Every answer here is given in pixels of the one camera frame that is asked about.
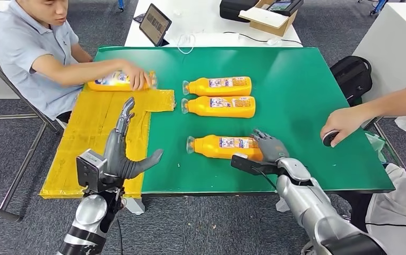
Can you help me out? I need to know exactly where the pale green plastic bag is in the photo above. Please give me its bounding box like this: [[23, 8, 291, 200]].
[[366, 132, 388, 154]]

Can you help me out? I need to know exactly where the black zip case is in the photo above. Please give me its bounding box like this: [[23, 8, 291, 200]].
[[219, 0, 260, 23]]

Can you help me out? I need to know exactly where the white paper sheet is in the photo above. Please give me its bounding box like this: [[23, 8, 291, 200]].
[[238, 6, 290, 29]]

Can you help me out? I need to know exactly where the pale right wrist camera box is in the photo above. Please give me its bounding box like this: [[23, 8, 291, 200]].
[[230, 152, 277, 176]]

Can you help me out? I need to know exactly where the white table foot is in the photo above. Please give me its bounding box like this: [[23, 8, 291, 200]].
[[275, 197, 291, 213], [123, 196, 146, 216]]

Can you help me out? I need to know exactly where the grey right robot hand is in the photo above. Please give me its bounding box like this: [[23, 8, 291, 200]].
[[250, 129, 291, 163]]

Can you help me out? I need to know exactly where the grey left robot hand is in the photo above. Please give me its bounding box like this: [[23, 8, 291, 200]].
[[103, 97, 164, 181]]

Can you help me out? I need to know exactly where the grey metal frame table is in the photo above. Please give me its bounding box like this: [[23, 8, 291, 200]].
[[0, 38, 61, 223]]

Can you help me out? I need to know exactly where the brown cardboard box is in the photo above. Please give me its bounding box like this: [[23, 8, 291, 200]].
[[238, 0, 299, 37]]

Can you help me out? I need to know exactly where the black tablet on stand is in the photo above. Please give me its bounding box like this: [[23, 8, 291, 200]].
[[139, 3, 172, 47]]

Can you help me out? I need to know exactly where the yellow taped cardboard mat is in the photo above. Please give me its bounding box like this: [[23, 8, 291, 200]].
[[39, 86, 176, 200]]

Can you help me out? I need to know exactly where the white side table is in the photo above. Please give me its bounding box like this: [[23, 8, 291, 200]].
[[352, 3, 406, 103]]

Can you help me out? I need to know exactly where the orange detergent bottle clear cap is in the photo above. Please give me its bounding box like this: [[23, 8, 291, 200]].
[[186, 134, 264, 162], [182, 76, 253, 97], [181, 96, 256, 119], [87, 70, 158, 92]]

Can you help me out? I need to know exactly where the black terminal with screen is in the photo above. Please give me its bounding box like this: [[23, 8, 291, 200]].
[[266, 0, 305, 17]]

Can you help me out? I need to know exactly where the person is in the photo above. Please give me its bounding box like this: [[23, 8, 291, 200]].
[[0, 0, 152, 121], [320, 86, 406, 255]]

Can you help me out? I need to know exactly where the thin black cable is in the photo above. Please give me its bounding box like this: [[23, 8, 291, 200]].
[[364, 222, 406, 230]]

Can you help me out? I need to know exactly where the black backpack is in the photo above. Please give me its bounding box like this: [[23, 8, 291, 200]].
[[330, 55, 373, 106]]

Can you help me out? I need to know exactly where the black cable on white table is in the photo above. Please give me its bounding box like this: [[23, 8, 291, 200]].
[[222, 31, 304, 47]]

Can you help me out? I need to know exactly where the white looped cable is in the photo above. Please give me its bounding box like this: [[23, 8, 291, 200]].
[[176, 33, 196, 55]]

